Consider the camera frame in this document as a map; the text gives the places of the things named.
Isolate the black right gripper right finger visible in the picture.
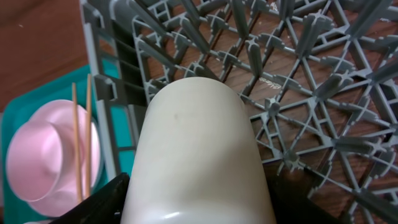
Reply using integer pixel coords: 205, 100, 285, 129
264, 165, 341, 224

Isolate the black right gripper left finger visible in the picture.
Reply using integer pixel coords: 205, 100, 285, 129
50, 172, 130, 224

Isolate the cream white cup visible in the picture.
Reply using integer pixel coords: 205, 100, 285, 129
121, 77, 276, 223

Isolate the grey dishwasher rack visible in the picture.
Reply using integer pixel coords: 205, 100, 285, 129
80, 0, 397, 222

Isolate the right wooden chopstick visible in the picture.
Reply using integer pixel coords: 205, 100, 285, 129
85, 74, 92, 198

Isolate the wooden chopstick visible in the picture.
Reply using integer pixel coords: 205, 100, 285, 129
85, 74, 92, 198
72, 83, 83, 203

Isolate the pink plate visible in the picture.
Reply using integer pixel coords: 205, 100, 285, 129
5, 99, 103, 218

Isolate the teal plastic tray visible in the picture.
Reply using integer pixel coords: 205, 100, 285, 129
0, 64, 136, 224

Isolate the left wooden chopstick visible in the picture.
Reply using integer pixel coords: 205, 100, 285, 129
72, 83, 83, 203

